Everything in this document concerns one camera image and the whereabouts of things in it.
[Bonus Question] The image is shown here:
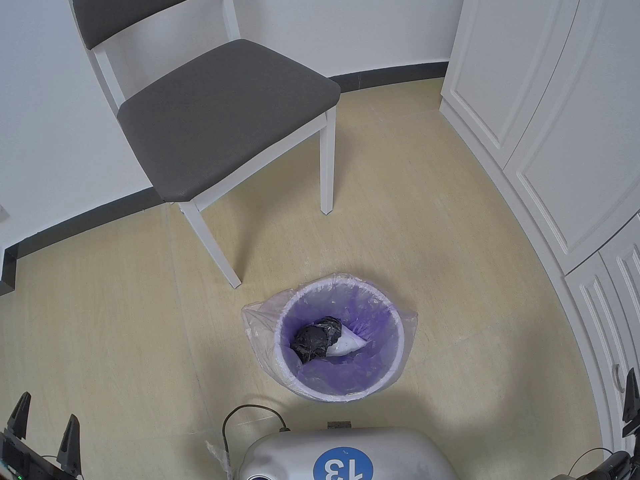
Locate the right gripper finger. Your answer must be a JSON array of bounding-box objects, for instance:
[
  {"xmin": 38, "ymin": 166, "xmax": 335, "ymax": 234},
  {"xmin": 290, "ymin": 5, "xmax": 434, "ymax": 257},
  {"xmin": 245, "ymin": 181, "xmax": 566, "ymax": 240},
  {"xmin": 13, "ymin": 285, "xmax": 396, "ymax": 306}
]
[{"xmin": 622, "ymin": 367, "xmax": 640, "ymax": 423}]

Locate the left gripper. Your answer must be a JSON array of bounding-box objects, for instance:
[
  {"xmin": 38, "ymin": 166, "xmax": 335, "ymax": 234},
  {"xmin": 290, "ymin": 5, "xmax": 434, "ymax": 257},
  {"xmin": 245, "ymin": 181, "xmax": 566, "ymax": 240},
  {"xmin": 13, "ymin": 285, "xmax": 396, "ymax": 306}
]
[{"xmin": 0, "ymin": 392, "xmax": 83, "ymax": 480}]

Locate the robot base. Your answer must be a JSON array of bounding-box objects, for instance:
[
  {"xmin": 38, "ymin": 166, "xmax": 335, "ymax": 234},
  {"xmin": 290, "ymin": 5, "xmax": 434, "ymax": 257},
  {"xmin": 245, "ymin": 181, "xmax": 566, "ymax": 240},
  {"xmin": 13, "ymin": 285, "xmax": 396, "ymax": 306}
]
[{"xmin": 240, "ymin": 420, "xmax": 459, "ymax": 480}]

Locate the crumpled black plastic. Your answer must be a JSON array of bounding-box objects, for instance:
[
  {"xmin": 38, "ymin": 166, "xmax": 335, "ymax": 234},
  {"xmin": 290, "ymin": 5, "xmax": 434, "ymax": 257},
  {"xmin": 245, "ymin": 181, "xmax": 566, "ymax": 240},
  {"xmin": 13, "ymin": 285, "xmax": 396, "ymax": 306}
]
[{"xmin": 289, "ymin": 316, "xmax": 345, "ymax": 364}]

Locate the purple plastic bag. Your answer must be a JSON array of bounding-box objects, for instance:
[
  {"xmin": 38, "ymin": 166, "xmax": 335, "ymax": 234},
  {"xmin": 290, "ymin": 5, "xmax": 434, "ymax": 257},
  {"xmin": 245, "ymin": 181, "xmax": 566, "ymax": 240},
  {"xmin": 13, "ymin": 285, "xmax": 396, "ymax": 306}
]
[{"xmin": 241, "ymin": 271, "xmax": 419, "ymax": 400}]

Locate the white trash bin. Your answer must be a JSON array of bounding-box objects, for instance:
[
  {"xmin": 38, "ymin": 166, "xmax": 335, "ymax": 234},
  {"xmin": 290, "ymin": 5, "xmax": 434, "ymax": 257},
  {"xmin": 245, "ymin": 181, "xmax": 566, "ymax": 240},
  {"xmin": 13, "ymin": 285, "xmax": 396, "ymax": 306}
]
[{"xmin": 270, "ymin": 276, "xmax": 406, "ymax": 403}]

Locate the crumpled white paper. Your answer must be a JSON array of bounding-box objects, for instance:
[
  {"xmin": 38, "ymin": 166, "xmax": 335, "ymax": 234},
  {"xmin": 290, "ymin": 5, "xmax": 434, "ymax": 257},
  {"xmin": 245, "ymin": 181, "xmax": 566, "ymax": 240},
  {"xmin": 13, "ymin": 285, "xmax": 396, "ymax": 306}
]
[{"xmin": 325, "ymin": 332, "xmax": 369, "ymax": 359}]

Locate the white wardrobe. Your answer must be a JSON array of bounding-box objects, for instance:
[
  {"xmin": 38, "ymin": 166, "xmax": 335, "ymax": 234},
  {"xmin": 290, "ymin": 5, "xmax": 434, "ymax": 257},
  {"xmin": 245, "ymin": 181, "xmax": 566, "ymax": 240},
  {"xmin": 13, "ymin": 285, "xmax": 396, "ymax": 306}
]
[{"xmin": 439, "ymin": 0, "xmax": 640, "ymax": 469}]

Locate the white chair with grey seat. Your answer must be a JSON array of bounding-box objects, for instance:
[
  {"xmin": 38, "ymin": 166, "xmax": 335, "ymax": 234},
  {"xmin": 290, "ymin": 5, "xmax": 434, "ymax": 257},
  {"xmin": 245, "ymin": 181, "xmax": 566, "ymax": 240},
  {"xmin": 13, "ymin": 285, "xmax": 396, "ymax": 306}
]
[{"xmin": 61, "ymin": 0, "xmax": 342, "ymax": 289}]

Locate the black cable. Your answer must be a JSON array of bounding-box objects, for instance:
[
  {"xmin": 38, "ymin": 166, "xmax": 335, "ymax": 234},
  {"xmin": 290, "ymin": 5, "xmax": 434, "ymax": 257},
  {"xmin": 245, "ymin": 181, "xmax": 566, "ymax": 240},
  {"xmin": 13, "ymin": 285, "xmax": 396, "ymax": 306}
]
[
  {"xmin": 221, "ymin": 404, "xmax": 291, "ymax": 469},
  {"xmin": 552, "ymin": 447, "xmax": 615, "ymax": 480}
]

